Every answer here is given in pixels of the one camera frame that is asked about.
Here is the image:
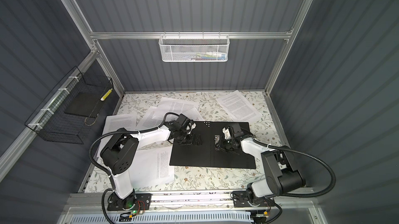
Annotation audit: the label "red folder black inside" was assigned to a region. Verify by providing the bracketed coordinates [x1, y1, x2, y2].
[169, 121, 256, 169]

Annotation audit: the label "printed paper sheet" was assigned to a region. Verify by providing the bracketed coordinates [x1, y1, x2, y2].
[217, 90, 262, 123]
[152, 97, 204, 121]
[136, 106, 171, 148]
[128, 147, 175, 189]

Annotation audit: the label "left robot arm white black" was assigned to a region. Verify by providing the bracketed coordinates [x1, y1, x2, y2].
[89, 112, 202, 209]

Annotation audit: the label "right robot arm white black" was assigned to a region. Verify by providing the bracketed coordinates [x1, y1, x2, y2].
[214, 123, 305, 207]

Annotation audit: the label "printed paper sheet left edge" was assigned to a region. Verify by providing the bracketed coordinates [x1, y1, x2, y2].
[96, 112, 138, 158]

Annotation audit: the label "yellow green marker pen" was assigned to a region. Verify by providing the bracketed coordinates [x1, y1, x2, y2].
[100, 88, 113, 101]

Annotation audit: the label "pens in white basket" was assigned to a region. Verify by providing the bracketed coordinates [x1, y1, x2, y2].
[186, 51, 228, 61]

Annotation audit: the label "black pad in basket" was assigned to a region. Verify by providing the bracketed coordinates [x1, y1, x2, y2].
[64, 93, 105, 118]

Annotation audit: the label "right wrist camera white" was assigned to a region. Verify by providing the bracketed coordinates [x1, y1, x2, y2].
[222, 127, 231, 140]

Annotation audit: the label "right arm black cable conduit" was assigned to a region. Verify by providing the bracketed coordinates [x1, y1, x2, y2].
[252, 138, 337, 198]

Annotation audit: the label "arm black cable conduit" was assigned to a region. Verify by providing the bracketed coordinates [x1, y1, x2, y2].
[252, 138, 337, 198]
[88, 112, 180, 224]

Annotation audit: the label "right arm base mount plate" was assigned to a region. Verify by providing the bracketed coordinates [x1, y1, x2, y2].
[230, 190, 273, 208]

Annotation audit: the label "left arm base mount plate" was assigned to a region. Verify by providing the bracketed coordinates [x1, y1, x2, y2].
[106, 193, 152, 211]

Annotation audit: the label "white wire mesh basket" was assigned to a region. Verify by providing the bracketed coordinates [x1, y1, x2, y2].
[159, 37, 230, 62]

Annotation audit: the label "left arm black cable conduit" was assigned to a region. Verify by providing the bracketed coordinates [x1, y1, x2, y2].
[88, 112, 180, 224]

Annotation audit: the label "black wire mesh basket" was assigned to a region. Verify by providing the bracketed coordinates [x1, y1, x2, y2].
[25, 68, 114, 145]

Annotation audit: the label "aluminium front rail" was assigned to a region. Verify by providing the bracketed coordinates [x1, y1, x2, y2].
[62, 189, 319, 214]

